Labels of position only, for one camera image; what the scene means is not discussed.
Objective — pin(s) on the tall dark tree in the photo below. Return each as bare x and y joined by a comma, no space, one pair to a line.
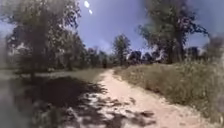
173,30

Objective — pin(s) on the pale sandy dirt path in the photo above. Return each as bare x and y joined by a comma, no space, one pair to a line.
126,100

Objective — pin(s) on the wood of leafy trees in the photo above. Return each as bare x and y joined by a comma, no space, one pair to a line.
43,40

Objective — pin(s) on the dry grass verge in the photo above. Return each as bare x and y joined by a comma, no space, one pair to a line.
180,83

